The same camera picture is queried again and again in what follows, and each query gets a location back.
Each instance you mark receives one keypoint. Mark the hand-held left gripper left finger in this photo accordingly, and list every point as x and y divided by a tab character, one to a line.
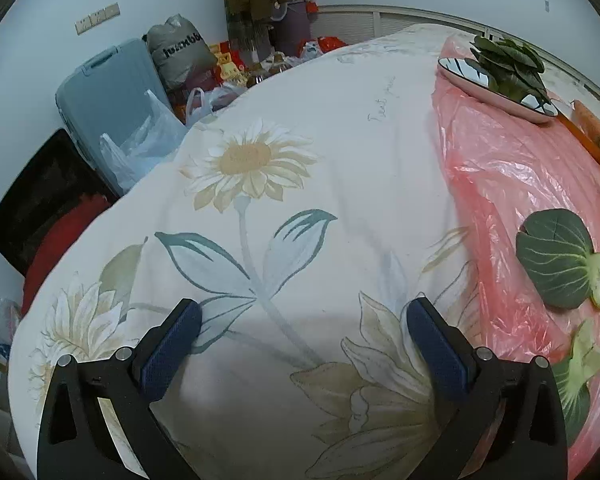
167	355

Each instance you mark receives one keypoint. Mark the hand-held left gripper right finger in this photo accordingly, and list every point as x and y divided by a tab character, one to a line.
437	350

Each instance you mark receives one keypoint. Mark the bok choy leaf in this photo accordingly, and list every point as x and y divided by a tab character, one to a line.
577	385
555	260

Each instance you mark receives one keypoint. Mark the red cushion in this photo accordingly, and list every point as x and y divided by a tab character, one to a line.
60	250

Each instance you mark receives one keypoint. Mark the pink plastic sheet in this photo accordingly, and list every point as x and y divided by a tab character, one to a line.
490	185

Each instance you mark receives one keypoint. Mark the black flat case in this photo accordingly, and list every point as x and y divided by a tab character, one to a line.
35	200

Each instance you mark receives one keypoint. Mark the clear plastic bag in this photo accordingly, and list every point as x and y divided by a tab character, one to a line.
140	150

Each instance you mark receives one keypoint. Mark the orange-rimmed white plate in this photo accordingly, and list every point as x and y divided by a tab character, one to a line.
587	147

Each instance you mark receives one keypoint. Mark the white plastic bag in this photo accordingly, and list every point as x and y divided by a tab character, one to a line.
215	102

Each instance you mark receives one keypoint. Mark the dark-rimmed plate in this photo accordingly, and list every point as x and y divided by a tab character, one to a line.
480	90

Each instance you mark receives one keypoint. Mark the light blue suitcase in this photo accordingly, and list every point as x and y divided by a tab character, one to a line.
105	95

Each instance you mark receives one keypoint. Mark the carrot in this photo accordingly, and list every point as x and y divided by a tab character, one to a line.
592	122

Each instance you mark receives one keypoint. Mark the amber oil bottle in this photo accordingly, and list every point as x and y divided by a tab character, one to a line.
280	62
260	76

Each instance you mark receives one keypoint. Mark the pile of green leaves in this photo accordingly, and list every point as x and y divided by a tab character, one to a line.
510	65

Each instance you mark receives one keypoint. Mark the red and yellow box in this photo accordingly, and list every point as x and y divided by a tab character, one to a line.
227	60

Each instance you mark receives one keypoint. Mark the grey stuff bag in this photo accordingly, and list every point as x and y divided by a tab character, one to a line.
180	50

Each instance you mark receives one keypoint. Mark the red bag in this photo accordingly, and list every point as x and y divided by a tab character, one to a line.
327	45

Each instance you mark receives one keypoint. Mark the wall switch panel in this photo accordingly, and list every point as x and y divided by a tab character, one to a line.
97	19

